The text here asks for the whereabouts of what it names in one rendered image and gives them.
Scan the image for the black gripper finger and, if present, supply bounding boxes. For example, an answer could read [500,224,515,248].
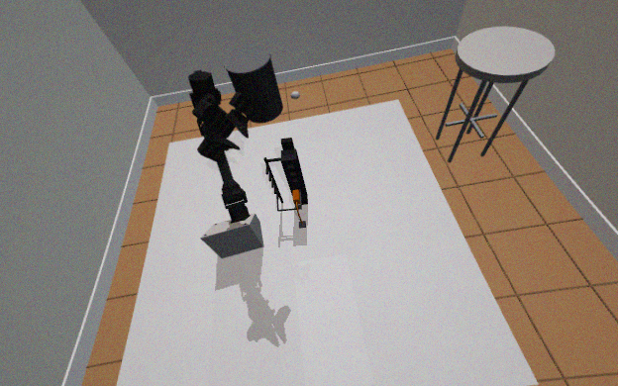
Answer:
[226,109,249,139]
[210,134,240,151]

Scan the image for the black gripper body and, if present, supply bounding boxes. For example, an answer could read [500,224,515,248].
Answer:
[197,92,257,162]

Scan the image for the black power strip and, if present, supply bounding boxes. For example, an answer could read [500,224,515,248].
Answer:
[281,138,308,205]

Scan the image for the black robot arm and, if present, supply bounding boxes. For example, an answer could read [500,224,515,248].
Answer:
[188,70,250,224]

